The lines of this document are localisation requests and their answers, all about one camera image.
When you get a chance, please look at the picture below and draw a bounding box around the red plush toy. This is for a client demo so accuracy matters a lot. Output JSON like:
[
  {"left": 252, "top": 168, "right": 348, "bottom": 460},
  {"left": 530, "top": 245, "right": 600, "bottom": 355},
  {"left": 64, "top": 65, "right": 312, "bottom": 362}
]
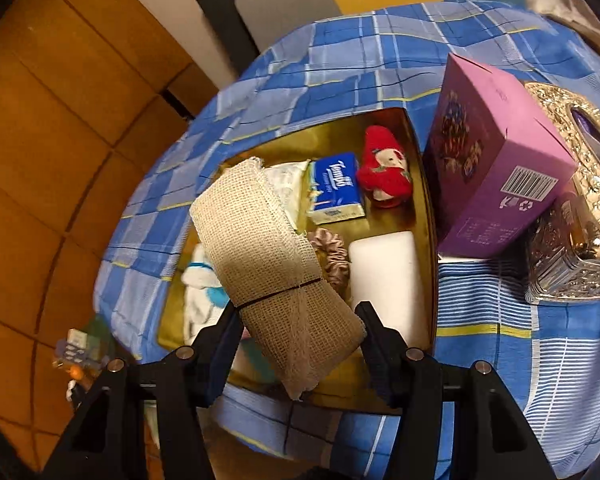
[{"left": 356, "top": 126, "right": 414, "bottom": 208}]

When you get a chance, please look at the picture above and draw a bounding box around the silver ornate tissue box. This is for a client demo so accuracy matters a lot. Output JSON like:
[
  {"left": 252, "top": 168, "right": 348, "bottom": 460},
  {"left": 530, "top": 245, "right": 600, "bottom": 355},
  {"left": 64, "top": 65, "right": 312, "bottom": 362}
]
[{"left": 522, "top": 81, "right": 600, "bottom": 306}]

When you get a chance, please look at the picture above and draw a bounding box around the purple cardboard box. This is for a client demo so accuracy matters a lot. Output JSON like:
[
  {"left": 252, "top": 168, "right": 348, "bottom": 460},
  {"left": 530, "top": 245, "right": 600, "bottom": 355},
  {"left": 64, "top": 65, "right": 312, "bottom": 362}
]
[{"left": 422, "top": 52, "right": 578, "bottom": 261}]

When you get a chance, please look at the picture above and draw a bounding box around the black rolled mat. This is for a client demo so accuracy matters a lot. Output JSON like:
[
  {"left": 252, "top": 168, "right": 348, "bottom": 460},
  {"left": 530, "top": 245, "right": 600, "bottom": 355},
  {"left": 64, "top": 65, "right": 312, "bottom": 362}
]
[{"left": 196, "top": 0, "right": 261, "bottom": 81}]

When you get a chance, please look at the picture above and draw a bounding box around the white mesh cloth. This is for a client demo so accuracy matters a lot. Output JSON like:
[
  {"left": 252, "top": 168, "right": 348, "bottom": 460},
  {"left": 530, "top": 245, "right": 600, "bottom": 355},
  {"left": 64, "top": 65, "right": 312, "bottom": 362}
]
[{"left": 262, "top": 160, "right": 312, "bottom": 233}]

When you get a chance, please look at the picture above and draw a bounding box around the blue plaid tablecloth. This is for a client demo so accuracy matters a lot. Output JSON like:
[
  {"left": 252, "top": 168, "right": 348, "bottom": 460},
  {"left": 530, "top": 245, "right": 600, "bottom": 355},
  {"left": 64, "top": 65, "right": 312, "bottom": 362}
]
[{"left": 94, "top": 0, "right": 600, "bottom": 480}]

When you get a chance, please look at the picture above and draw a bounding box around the beige burlap roll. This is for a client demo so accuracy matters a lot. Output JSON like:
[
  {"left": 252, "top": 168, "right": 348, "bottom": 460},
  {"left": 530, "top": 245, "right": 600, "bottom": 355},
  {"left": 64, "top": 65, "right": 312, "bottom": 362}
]
[{"left": 189, "top": 156, "right": 367, "bottom": 401}]

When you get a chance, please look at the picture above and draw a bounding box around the green plastic bag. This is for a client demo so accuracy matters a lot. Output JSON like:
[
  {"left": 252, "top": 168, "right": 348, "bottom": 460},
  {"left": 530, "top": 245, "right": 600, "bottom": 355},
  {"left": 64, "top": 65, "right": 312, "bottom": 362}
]
[{"left": 52, "top": 315, "right": 116, "bottom": 401}]

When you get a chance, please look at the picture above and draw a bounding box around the pink satin scrunchie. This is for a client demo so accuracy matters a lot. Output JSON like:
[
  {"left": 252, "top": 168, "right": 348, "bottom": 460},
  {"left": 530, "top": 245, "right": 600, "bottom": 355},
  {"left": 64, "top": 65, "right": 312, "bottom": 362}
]
[{"left": 307, "top": 227, "right": 351, "bottom": 293}]

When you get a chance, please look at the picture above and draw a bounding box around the gold tin box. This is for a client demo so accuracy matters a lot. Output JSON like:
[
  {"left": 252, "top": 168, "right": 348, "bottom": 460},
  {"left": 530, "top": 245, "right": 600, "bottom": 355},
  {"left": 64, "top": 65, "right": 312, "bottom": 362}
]
[{"left": 157, "top": 106, "right": 438, "bottom": 416}]

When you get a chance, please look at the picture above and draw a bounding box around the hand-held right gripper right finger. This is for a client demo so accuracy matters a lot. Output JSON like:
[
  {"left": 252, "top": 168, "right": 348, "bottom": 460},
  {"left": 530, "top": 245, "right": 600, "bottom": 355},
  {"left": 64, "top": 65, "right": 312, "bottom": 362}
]
[{"left": 355, "top": 301, "right": 553, "bottom": 480}]

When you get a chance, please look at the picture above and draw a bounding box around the blue white tissue pack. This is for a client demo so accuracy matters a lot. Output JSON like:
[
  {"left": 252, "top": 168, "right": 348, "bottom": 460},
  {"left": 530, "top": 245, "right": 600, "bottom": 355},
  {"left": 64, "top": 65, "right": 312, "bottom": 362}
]
[{"left": 306, "top": 152, "right": 367, "bottom": 225}]

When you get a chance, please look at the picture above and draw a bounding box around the white knit glove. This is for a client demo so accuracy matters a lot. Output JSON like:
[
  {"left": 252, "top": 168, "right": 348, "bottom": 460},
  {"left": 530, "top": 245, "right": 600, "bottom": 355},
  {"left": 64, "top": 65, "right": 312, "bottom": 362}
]
[{"left": 181, "top": 244, "right": 231, "bottom": 346}]

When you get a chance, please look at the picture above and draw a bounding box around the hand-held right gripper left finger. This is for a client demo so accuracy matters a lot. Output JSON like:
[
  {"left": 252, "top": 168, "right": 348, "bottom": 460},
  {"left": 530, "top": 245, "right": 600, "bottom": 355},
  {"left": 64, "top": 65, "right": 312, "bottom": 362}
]
[{"left": 40, "top": 300, "right": 246, "bottom": 480}]

